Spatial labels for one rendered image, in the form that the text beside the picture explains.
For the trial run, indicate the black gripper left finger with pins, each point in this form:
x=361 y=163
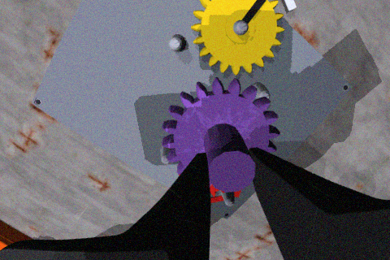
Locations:
x=176 y=228

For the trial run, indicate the purple gear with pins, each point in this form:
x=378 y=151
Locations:
x=224 y=124

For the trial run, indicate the yellow gear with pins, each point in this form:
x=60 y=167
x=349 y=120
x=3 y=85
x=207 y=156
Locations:
x=224 y=45

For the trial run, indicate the red gear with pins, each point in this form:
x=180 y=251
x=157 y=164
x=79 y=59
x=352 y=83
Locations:
x=213 y=190

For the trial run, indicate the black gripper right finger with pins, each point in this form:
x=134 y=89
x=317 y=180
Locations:
x=315 y=219

